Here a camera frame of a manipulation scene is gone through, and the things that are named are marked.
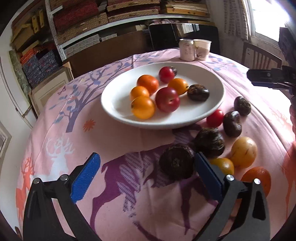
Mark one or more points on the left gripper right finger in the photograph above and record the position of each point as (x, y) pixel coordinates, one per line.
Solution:
(242, 210)

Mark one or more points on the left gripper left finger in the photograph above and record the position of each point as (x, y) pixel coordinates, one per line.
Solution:
(40, 221)

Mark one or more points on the large textured orange mandarin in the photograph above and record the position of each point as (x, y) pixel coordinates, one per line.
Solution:
(260, 173)

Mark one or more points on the tall dark water chestnut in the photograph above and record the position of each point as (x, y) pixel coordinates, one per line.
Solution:
(232, 124)

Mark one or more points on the small orange-yellow plum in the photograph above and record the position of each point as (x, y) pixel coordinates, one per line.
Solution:
(179, 85)

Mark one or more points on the dark red plum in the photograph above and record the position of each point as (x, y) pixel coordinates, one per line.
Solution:
(166, 74)

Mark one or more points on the smooth orange fruit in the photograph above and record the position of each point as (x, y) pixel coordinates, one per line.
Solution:
(149, 82)

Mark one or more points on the yellow plum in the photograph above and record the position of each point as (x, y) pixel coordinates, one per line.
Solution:
(143, 107)

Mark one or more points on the small orange mandarin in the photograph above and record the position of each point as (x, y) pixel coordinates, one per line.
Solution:
(138, 91)

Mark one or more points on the person's right hand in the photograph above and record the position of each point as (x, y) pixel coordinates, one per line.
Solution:
(293, 113)

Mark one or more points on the dark wooden chair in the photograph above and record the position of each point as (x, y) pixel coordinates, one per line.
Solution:
(261, 59)

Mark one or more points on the right bright window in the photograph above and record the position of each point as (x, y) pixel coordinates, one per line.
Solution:
(267, 17)

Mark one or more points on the yellow-green plum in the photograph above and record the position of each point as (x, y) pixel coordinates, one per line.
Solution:
(224, 164)

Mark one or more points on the pink deer-print tablecloth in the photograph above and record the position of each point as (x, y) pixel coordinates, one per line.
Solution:
(130, 198)

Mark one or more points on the pale yellow round fruit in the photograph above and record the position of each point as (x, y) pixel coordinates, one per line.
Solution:
(243, 152)

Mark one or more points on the patterned curtain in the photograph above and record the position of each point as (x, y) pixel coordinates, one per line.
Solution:
(236, 19)

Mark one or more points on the small red plum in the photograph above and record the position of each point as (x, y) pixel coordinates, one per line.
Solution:
(215, 119)

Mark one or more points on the white paper cup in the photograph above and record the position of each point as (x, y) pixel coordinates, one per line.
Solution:
(202, 48)

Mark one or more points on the white drink can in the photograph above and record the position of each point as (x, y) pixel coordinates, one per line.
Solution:
(187, 50)

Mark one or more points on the framed picture leaning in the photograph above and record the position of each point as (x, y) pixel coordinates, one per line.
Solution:
(43, 91)

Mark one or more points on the white ceramic plate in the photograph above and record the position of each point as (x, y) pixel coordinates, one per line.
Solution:
(115, 98)

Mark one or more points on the stack of blue patterned boxes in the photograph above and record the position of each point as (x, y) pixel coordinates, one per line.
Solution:
(41, 65)

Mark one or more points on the dark wooden cabinet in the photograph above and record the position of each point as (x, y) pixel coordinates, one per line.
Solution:
(109, 51)

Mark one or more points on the white metal shelf unit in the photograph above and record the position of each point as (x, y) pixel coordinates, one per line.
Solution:
(86, 33)

